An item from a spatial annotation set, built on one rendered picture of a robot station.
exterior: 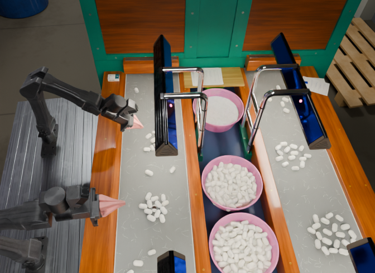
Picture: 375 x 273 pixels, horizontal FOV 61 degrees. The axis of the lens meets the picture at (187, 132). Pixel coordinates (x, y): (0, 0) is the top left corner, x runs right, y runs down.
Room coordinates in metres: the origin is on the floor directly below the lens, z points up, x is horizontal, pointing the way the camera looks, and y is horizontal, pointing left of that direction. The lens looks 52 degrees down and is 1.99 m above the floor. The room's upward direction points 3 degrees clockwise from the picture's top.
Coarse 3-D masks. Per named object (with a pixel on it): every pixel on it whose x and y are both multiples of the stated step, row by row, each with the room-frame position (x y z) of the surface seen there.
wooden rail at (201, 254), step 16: (192, 112) 1.09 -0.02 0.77; (192, 128) 0.99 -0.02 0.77; (192, 144) 0.89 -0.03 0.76; (192, 160) 0.80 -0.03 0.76; (192, 176) 0.72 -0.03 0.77; (192, 192) 0.64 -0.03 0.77; (192, 208) 0.57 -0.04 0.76; (192, 224) 0.50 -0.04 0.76; (208, 256) 0.38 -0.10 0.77; (208, 272) 0.32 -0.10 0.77
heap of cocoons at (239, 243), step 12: (228, 228) 0.50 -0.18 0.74; (240, 228) 0.50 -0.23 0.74; (252, 228) 0.51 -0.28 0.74; (216, 240) 0.45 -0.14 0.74; (228, 240) 0.46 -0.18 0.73; (240, 240) 0.46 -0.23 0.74; (252, 240) 0.46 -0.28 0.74; (264, 240) 0.46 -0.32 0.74; (216, 252) 0.41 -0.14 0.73; (228, 252) 0.41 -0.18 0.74; (240, 252) 0.41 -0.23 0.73; (252, 252) 0.41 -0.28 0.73; (264, 252) 0.42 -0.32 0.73; (228, 264) 0.37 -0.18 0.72; (240, 264) 0.36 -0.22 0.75; (252, 264) 0.37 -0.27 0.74; (264, 264) 0.37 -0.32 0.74
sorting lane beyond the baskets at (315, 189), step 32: (256, 96) 1.26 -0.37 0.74; (288, 96) 1.27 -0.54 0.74; (288, 128) 1.04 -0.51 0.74; (288, 160) 0.85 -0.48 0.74; (320, 160) 0.86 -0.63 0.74; (288, 192) 0.68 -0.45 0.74; (320, 192) 0.69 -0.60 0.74; (288, 224) 0.53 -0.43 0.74; (320, 224) 0.54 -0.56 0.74; (352, 224) 0.55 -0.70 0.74; (320, 256) 0.41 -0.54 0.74
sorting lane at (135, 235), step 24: (144, 96) 1.21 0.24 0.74; (144, 120) 1.04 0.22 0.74; (144, 144) 0.90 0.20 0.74; (120, 168) 0.75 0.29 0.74; (144, 168) 0.76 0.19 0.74; (168, 168) 0.77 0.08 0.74; (120, 192) 0.64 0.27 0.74; (144, 192) 0.64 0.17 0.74; (168, 192) 0.65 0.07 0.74; (120, 216) 0.53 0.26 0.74; (144, 216) 0.53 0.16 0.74; (168, 216) 0.54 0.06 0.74; (120, 240) 0.43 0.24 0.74; (144, 240) 0.44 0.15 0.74; (168, 240) 0.44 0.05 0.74; (192, 240) 0.45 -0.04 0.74; (120, 264) 0.34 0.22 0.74; (144, 264) 0.35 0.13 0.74; (192, 264) 0.36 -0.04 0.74
